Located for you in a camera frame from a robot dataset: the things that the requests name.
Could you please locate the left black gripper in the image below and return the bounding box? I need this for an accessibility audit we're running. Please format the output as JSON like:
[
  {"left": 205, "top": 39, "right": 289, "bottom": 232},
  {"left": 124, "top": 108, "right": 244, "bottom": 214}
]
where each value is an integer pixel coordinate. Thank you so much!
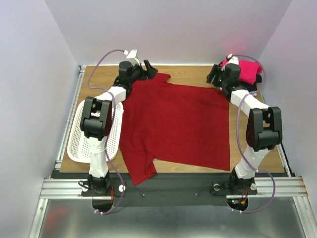
[{"left": 129, "top": 60, "right": 158, "bottom": 85}]

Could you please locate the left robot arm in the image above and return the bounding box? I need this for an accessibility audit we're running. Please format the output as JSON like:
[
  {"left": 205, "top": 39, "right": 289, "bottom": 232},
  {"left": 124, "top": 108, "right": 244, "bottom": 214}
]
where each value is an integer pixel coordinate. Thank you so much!
[{"left": 79, "top": 59, "right": 158, "bottom": 196}]

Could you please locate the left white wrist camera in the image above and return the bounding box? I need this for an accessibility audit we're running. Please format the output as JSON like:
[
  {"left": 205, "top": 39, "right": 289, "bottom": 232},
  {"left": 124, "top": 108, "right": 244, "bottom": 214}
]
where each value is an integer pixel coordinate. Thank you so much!
[{"left": 123, "top": 49, "right": 140, "bottom": 65}]

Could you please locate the dark red t shirt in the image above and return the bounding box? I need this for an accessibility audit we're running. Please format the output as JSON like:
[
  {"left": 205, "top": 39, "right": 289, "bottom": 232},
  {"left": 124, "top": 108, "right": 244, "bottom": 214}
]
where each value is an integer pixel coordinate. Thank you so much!
[{"left": 119, "top": 73, "right": 230, "bottom": 185}]

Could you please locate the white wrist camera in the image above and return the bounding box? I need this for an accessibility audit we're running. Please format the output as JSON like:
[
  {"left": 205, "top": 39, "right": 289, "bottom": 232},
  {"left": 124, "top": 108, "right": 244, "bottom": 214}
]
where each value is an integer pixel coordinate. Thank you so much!
[
  {"left": 123, "top": 49, "right": 140, "bottom": 65},
  {"left": 225, "top": 54, "right": 239, "bottom": 66}
]

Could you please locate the black folded t shirt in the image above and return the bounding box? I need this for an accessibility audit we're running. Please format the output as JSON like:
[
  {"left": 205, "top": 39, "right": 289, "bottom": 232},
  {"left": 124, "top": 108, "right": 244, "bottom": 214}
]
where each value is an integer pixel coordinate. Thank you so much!
[{"left": 240, "top": 74, "right": 262, "bottom": 92}]

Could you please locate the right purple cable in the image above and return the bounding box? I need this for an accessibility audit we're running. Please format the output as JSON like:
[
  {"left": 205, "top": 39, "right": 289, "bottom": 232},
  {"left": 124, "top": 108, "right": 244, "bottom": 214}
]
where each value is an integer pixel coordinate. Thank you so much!
[{"left": 227, "top": 54, "right": 276, "bottom": 214}]

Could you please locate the pink folded t shirt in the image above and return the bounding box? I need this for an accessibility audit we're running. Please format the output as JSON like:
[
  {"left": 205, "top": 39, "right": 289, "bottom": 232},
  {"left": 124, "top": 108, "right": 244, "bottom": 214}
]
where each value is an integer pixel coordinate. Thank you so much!
[{"left": 219, "top": 60, "right": 263, "bottom": 85}]

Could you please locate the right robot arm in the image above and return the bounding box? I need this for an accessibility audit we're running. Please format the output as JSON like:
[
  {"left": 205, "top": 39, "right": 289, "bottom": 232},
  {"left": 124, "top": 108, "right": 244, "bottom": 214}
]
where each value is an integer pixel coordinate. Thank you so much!
[{"left": 207, "top": 58, "right": 282, "bottom": 196}]

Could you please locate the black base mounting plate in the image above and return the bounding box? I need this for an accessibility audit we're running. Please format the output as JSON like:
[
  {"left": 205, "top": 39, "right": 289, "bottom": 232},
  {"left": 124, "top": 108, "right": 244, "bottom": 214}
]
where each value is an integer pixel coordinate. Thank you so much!
[{"left": 51, "top": 173, "right": 242, "bottom": 212}]

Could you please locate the white perforated plastic basket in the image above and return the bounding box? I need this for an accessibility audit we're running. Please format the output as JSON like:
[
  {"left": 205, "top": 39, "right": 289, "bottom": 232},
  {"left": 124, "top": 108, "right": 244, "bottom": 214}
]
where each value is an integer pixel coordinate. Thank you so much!
[{"left": 67, "top": 101, "right": 124, "bottom": 164}]

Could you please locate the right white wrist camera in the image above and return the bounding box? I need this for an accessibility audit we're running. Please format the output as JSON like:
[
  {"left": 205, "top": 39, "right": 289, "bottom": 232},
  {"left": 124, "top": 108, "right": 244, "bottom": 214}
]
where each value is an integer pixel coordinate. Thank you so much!
[{"left": 225, "top": 54, "right": 239, "bottom": 66}]

